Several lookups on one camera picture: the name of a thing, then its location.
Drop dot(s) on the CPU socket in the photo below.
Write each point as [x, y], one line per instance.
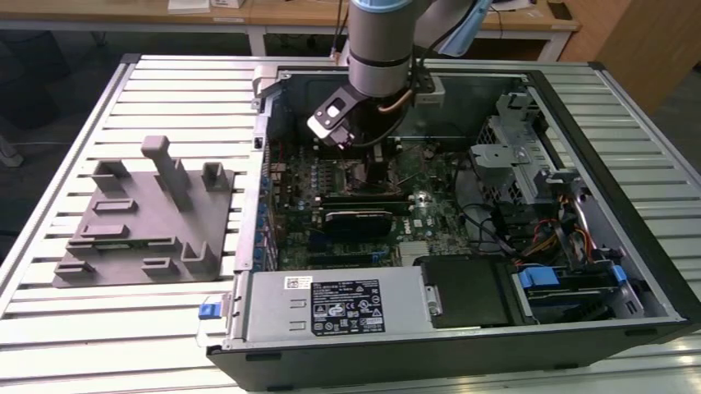
[355, 172]

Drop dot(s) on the black RAM slot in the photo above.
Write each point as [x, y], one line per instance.
[404, 209]
[328, 154]
[360, 200]

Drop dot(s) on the metal drive cage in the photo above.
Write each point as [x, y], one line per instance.
[503, 160]

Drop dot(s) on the green motherboard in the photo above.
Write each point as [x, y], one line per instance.
[438, 213]

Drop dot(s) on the black graphics card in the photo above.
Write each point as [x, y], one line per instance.
[358, 225]

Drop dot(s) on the silver finned heat sink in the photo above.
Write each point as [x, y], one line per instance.
[414, 251]

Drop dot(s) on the black expansion slot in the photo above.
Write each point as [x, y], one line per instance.
[339, 259]

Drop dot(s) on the silver power supply black label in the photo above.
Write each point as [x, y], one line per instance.
[404, 295]

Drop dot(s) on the white labelled box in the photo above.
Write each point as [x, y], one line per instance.
[227, 3]

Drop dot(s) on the black plastic shroud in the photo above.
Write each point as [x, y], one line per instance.
[470, 291]

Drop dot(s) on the grey parts rack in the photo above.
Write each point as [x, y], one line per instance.
[136, 186]

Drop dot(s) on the wooden cabinet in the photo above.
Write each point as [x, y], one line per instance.
[646, 41]

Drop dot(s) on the green RAM stick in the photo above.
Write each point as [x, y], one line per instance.
[136, 245]

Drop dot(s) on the blue case latch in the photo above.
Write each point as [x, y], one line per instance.
[209, 311]

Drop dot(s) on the small blue plastic tab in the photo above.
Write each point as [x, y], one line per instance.
[618, 275]

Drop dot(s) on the black PC case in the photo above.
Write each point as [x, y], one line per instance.
[383, 361]

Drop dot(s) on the wooden desk white legs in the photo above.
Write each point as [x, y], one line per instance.
[109, 12]

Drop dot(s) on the metal disk bay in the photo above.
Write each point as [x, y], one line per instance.
[629, 303]

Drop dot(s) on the black office chair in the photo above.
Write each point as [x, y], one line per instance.
[32, 90]

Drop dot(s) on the white chair base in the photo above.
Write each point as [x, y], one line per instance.
[8, 154]

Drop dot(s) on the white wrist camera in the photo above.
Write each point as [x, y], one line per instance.
[334, 111]

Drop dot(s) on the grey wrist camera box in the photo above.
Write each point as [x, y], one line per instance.
[430, 98]

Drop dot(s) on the grey plastic bracket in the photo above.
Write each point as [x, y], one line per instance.
[558, 177]

